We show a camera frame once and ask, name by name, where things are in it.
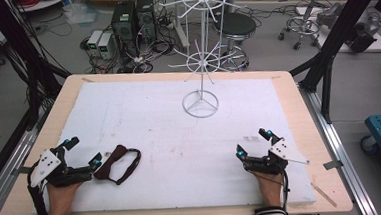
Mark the black round stool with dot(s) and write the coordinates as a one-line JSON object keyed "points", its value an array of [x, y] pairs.
{"points": [[237, 25]]}

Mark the black metal frame post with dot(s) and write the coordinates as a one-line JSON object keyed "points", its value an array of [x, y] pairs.
{"points": [[337, 35], [25, 54]]}

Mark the clear plastic bag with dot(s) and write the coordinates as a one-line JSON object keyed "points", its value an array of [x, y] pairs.
{"points": [[81, 13]]}

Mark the chrome swivel stool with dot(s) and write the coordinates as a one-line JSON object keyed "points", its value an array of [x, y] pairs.
{"points": [[307, 23]]}

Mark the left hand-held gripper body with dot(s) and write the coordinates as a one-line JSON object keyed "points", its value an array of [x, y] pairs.
{"points": [[48, 164]]}

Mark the grey tape strip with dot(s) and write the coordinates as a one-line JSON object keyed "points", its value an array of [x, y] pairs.
{"points": [[21, 170], [332, 165]]}

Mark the black computer tower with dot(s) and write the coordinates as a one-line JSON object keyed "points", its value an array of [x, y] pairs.
{"points": [[145, 18], [124, 28]]}

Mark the thin wooden stick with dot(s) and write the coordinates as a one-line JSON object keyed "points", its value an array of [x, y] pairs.
{"points": [[323, 194]]}

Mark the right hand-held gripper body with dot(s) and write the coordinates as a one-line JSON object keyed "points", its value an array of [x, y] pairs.
{"points": [[283, 150]]}

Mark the dark red fabric headband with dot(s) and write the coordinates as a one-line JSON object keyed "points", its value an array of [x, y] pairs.
{"points": [[111, 160]]}

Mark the aluminium rail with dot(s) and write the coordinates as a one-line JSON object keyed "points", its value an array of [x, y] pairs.
{"points": [[11, 158], [334, 138]]}

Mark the grey bench power supply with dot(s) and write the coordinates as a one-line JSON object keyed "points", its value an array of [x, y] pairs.
{"points": [[105, 46], [94, 40]]}

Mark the person's left hand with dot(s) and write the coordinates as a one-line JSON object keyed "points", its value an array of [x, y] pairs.
{"points": [[61, 202]]}

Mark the grey machine on platform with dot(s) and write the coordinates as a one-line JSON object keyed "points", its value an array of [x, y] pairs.
{"points": [[364, 28]]}

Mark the white floor platform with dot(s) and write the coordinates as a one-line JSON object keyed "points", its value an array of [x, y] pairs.
{"points": [[378, 44]]}

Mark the person's right hand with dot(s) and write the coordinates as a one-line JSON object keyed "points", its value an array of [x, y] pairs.
{"points": [[270, 187]]}

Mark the white round table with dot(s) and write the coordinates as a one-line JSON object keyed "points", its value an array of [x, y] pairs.
{"points": [[43, 2]]}

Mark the white foam mat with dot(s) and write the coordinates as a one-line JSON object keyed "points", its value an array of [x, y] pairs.
{"points": [[167, 149]]}

